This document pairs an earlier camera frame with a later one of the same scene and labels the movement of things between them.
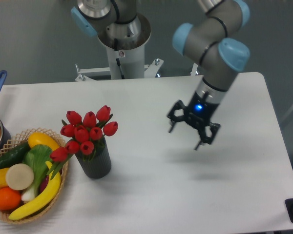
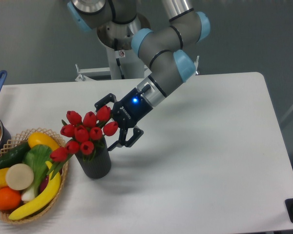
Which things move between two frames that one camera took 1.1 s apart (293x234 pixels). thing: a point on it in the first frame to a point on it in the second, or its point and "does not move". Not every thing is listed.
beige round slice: [19, 176] does not move
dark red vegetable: [44, 184] does not move
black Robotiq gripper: [199, 112] to [127, 112]
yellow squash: [37, 138] does not move
